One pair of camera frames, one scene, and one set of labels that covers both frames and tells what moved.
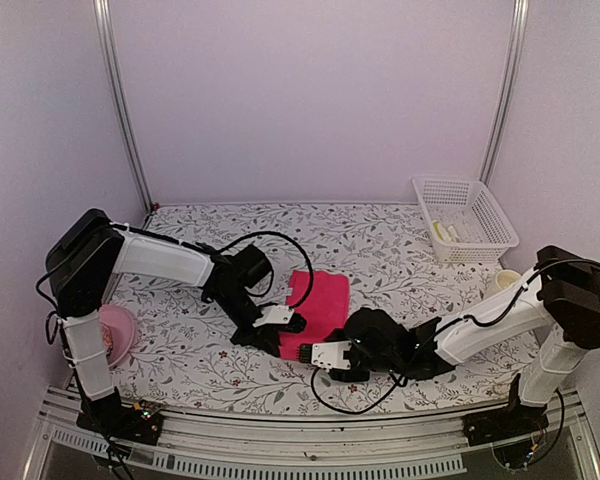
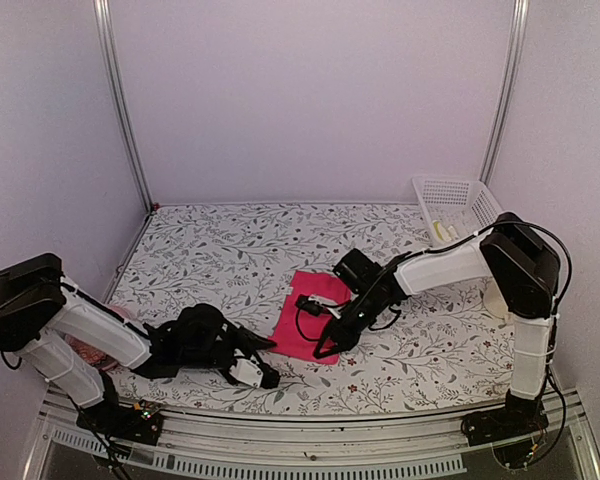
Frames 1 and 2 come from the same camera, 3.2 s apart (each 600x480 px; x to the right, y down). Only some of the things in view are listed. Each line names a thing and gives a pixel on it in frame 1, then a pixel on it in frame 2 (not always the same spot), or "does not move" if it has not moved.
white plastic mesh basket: (463, 220) does not move
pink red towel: (325, 309) does not move
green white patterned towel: (447, 234) does not move
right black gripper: (338, 375) to (346, 338)
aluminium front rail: (348, 447) does not move
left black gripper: (265, 338) to (249, 340)
